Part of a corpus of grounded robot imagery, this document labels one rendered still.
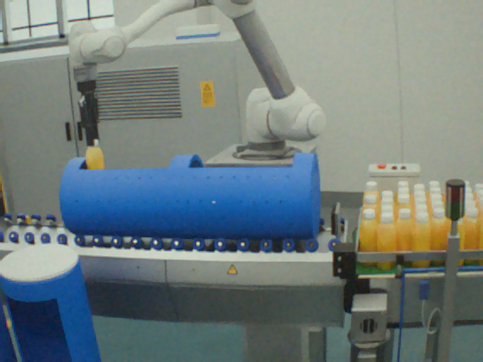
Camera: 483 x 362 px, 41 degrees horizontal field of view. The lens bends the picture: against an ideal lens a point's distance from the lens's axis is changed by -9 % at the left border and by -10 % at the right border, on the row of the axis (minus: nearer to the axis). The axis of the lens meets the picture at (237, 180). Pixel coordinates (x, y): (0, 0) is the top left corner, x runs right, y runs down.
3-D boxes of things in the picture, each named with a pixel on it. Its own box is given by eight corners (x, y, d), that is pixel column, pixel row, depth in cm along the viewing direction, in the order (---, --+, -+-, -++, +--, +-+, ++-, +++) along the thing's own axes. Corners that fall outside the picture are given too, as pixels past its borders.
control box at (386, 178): (369, 189, 260) (369, 163, 257) (418, 188, 256) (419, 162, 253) (368, 197, 251) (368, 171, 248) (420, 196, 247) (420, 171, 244)
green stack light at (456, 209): (443, 211, 188) (443, 195, 187) (463, 210, 187) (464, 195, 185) (444, 219, 182) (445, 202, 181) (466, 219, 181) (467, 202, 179)
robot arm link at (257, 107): (268, 134, 302) (265, 84, 297) (297, 139, 288) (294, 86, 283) (238, 140, 293) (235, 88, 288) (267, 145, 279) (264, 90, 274)
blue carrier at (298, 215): (95, 217, 267) (84, 147, 258) (322, 220, 248) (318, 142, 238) (66, 247, 241) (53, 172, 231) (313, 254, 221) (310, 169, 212)
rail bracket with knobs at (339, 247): (335, 269, 220) (335, 240, 217) (356, 268, 219) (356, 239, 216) (332, 282, 211) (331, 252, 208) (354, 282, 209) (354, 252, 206)
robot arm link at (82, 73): (68, 67, 228) (70, 84, 230) (90, 65, 226) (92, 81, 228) (78, 63, 237) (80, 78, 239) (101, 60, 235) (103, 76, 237)
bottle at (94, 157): (109, 187, 248) (105, 142, 242) (100, 193, 242) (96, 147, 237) (95, 185, 250) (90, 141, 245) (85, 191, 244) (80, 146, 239)
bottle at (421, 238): (431, 262, 216) (434, 215, 211) (426, 271, 210) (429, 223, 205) (413, 260, 219) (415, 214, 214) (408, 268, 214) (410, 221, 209)
